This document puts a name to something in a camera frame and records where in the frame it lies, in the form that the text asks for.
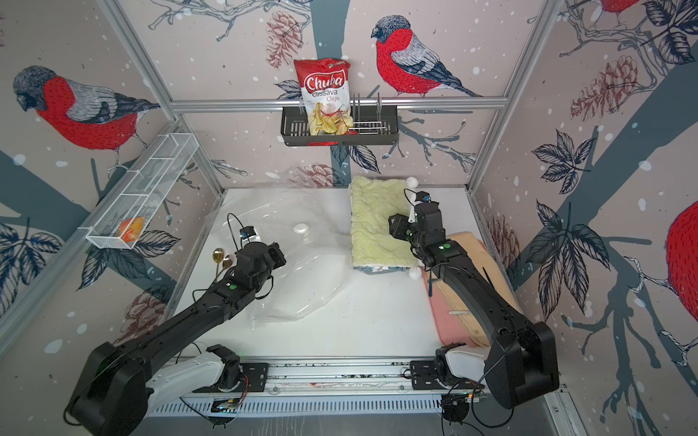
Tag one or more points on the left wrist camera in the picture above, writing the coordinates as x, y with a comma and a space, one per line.
248, 234

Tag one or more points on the teal bear blanket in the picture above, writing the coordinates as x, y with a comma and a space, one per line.
381, 269

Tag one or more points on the clear plastic vacuum bag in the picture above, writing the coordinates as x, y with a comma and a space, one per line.
318, 257

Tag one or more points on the copper spoon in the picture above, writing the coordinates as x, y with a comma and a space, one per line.
227, 263

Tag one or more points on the red Chuba chips bag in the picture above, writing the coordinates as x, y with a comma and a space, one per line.
326, 95

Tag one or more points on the orange item in basket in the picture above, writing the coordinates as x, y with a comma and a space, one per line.
130, 230

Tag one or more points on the white mesh wall basket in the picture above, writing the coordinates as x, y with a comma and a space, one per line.
146, 188

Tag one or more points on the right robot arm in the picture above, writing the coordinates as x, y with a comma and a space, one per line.
522, 363

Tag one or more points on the black wall shelf basket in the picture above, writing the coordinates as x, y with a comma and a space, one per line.
362, 125

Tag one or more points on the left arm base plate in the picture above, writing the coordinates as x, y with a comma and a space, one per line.
247, 377

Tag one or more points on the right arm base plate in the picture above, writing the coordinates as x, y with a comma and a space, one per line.
429, 375

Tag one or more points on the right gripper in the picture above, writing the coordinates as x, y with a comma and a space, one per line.
400, 222

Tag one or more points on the beige pink cutting board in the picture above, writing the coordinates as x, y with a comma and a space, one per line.
454, 321

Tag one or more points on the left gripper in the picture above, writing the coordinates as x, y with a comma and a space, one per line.
274, 250

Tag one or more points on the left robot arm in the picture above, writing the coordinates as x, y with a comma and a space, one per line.
111, 395

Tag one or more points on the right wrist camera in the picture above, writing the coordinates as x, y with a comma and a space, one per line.
416, 198

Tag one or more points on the gold spoon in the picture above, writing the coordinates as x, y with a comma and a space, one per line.
218, 256

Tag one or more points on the pale green fleece blanket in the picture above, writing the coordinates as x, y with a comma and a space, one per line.
372, 202

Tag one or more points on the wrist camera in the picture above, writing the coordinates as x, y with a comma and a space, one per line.
416, 198
248, 234

